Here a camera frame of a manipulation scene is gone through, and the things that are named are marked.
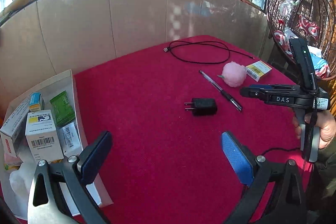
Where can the green snack packet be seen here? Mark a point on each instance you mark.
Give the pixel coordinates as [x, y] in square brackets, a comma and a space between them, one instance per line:
[64, 112]

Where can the small blue white box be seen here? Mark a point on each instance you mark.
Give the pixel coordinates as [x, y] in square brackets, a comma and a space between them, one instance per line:
[36, 102]

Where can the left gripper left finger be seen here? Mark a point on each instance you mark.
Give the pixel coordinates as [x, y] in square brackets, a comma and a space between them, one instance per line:
[82, 171]

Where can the black power adapter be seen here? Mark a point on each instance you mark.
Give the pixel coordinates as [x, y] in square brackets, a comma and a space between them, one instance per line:
[202, 106]

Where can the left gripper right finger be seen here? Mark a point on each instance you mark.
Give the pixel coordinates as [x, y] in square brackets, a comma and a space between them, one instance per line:
[250, 172]

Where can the small yellow label box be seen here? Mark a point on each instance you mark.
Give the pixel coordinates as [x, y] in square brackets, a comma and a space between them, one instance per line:
[258, 70]

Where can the white blue medicine box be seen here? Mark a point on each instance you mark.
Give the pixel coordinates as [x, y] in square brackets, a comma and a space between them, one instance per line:
[42, 137]

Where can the white shallow box tray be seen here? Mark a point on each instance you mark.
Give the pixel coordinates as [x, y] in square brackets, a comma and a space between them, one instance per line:
[49, 89]

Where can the wicker hanging chair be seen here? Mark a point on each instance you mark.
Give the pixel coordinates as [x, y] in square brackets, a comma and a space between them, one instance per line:
[311, 20]

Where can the pink box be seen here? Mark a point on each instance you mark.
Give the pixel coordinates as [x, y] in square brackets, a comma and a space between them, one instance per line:
[11, 163]

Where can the black pen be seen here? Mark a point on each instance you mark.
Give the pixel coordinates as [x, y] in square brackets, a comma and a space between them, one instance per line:
[226, 95]

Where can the long white grey box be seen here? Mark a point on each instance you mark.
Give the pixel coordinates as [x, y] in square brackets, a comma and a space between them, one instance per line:
[12, 130]

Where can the white plush rabbit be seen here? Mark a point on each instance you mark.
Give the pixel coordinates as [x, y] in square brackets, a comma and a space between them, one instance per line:
[21, 179]

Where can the pink pompom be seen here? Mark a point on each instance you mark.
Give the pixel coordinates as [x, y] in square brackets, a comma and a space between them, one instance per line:
[233, 74]

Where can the white barcode packet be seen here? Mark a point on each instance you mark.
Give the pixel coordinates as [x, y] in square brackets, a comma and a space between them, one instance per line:
[69, 140]

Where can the person's right hand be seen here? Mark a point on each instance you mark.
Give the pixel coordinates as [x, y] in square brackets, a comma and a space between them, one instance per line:
[326, 123]

